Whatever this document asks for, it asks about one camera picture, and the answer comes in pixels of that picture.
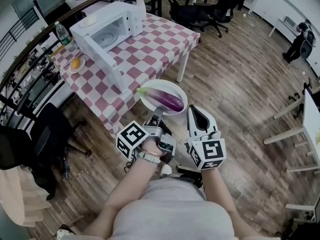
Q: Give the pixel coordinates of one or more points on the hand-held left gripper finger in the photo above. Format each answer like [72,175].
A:
[157,112]

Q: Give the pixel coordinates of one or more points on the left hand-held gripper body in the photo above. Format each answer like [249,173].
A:
[132,137]

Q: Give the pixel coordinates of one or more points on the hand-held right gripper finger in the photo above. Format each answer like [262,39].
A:
[192,121]
[211,124]

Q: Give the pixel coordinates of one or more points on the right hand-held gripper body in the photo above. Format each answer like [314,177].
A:
[212,150]

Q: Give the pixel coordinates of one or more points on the purple eggplant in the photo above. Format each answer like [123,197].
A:
[165,99]

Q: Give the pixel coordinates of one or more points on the white round plate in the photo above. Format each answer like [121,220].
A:
[162,85]

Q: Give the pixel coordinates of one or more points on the white microwave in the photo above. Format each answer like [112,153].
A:
[105,19]

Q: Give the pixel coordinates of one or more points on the person's right forearm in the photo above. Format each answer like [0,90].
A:
[220,191]

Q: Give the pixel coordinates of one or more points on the person's left forearm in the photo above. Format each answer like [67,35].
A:
[130,184]

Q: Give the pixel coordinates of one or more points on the person's left hand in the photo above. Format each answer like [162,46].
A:
[152,145]

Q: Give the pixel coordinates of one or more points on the white wrist watch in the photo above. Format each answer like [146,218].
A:
[150,157]

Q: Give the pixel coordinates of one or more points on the person's white shoe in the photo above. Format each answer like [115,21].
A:
[166,170]

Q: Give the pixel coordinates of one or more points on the red white checkered table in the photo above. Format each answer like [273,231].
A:
[152,49]

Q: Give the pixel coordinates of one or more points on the person's light grey shirt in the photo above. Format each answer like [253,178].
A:
[175,209]

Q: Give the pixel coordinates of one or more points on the small white saucer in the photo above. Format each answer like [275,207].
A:
[81,67]

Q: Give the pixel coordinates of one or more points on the black padded office chair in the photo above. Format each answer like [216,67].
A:
[42,139]

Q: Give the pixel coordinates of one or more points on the orange yellow fruit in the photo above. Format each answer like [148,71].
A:
[76,63]

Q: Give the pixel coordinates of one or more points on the white flower vase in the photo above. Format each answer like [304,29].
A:
[141,7]

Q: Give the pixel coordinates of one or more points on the black mesh office chair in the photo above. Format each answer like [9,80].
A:
[190,11]

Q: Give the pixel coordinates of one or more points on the clear plastic water bottle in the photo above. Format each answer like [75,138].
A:
[62,35]

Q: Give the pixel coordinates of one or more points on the beige knitted garment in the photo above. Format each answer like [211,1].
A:
[20,199]

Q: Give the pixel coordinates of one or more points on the curved dark metal railing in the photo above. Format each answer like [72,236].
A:
[37,31]

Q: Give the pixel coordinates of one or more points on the white frame desk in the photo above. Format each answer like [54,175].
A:
[311,119]

